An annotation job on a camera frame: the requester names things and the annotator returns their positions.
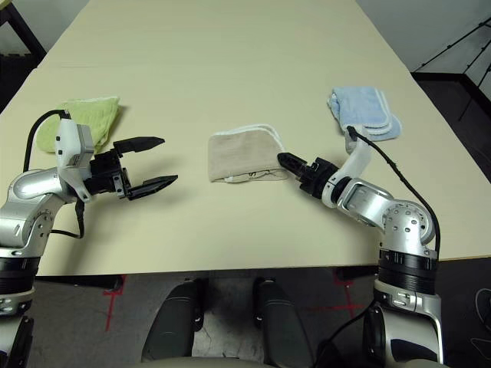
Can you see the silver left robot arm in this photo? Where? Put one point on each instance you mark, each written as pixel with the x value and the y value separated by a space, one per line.
pixel 30 191

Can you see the black low platform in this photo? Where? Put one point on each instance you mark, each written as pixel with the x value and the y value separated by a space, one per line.
pixel 456 96

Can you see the black framed side table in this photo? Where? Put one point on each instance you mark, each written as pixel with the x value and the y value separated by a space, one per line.
pixel 21 27

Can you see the dark grey robot right leg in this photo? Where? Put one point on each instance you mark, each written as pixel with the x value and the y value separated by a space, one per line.
pixel 282 322

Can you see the beige towel with white trim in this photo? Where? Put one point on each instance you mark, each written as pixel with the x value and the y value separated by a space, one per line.
pixel 241 153

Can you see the black table foot bar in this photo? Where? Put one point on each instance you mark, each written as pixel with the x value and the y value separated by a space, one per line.
pixel 356 273
pixel 76 280

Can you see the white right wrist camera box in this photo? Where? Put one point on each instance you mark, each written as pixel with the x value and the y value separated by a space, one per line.
pixel 358 157

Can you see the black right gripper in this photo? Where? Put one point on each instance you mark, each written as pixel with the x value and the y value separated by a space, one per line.
pixel 316 176

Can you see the dark grey robot left leg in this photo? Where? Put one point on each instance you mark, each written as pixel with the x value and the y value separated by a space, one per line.
pixel 174 322

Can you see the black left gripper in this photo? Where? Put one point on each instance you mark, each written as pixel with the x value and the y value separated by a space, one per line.
pixel 103 176

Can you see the dark grey robot leg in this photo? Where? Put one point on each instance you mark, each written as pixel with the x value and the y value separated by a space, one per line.
pixel 174 322
pixel 282 322

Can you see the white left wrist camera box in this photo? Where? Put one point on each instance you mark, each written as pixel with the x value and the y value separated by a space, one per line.
pixel 71 149

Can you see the red floor tape T mark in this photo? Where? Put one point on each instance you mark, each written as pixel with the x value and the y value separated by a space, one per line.
pixel 110 306

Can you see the folded green towel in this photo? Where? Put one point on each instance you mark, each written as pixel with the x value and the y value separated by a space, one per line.
pixel 99 115

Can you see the folded light blue towel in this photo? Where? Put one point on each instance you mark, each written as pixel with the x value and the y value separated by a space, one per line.
pixel 360 107

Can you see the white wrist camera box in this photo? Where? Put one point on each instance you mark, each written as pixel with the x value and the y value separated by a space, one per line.
pixel 358 157
pixel 71 149

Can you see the black tripod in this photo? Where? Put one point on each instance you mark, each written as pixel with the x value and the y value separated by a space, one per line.
pixel 460 42

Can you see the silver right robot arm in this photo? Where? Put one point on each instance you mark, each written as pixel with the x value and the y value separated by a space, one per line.
pixel 372 203

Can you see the black foam floor mat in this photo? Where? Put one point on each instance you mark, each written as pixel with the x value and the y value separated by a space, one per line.
pixel 15 80

